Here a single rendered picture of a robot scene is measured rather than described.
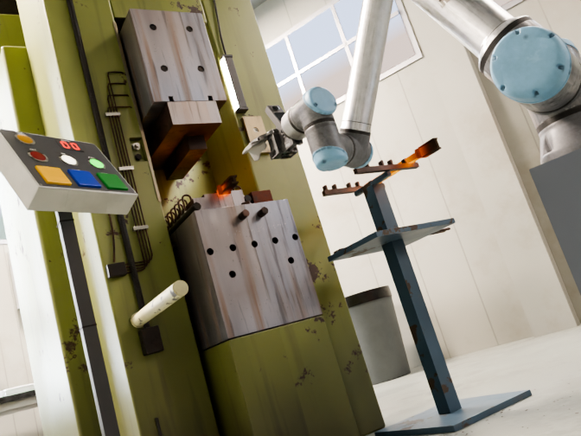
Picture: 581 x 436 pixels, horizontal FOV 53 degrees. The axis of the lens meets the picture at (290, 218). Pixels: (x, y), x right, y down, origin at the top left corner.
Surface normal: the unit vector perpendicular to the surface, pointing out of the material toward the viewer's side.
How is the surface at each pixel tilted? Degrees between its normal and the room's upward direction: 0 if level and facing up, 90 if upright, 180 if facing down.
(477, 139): 90
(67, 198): 150
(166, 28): 90
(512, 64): 94
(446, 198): 90
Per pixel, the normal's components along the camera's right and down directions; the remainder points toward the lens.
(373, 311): 0.18, -0.21
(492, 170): -0.55, -0.04
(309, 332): 0.47, -0.34
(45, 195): 0.64, 0.62
